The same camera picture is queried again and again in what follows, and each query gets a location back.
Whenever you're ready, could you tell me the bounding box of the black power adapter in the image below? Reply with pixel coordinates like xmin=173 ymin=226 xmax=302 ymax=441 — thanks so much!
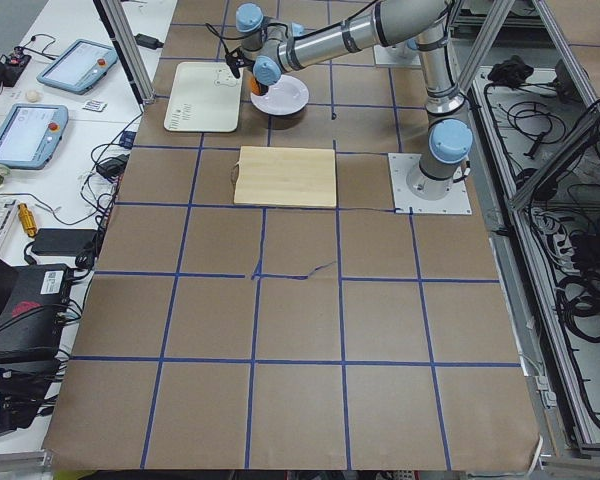
xmin=31 ymin=228 xmax=96 ymax=256

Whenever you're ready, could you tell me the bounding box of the white round plate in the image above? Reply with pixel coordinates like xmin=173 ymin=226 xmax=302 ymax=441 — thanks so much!
xmin=250 ymin=75 xmax=310 ymax=116

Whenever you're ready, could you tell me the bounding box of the pale green bear tray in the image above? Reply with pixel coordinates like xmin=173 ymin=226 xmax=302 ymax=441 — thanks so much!
xmin=163 ymin=62 xmax=243 ymax=133

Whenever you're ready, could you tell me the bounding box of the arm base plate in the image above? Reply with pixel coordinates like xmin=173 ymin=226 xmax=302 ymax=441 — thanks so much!
xmin=388 ymin=153 xmax=472 ymax=215

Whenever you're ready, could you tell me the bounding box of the bamboo cutting board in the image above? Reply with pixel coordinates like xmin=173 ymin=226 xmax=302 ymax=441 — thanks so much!
xmin=233 ymin=146 xmax=337 ymax=208

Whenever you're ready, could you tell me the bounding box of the coiled black cable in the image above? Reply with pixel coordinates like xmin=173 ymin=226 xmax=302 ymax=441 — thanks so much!
xmin=554 ymin=272 xmax=600 ymax=344

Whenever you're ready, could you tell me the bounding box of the black computer box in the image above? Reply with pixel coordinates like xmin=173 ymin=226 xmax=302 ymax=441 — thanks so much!
xmin=0 ymin=261 xmax=72 ymax=364

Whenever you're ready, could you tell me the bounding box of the aluminium frame post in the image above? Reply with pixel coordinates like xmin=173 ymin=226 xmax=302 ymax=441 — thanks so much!
xmin=93 ymin=0 xmax=155 ymax=106

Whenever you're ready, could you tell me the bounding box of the orange fruit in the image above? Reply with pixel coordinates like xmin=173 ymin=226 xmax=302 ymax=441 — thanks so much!
xmin=249 ymin=77 xmax=269 ymax=96

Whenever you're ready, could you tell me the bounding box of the lower teach pendant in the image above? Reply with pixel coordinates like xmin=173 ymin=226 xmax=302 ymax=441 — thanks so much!
xmin=0 ymin=103 xmax=69 ymax=170

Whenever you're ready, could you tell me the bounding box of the upper teach pendant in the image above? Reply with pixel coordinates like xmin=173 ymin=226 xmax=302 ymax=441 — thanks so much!
xmin=36 ymin=39 xmax=118 ymax=94

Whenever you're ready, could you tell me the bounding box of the aluminium cable frame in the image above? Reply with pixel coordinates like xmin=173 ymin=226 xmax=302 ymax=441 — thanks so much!
xmin=451 ymin=1 xmax=600 ymax=458

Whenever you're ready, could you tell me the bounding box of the brass cylinder tool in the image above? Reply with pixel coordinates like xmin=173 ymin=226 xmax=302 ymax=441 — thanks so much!
xmin=18 ymin=203 xmax=38 ymax=238

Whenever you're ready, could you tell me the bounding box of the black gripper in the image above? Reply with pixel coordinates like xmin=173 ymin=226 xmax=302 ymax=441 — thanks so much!
xmin=226 ymin=49 xmax=243 ymax=79

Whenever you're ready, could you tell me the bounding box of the teach pendant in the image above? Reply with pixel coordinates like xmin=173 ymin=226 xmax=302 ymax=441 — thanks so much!
xmin=0 ymin=103 xmax=69 ymax=170
xmin=36 ymin=39 xmax=118 ymax=94

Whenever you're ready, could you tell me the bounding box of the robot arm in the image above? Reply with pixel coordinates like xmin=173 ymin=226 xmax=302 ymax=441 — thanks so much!
xmin=225 ymin=1 xmax=468 ymax=182

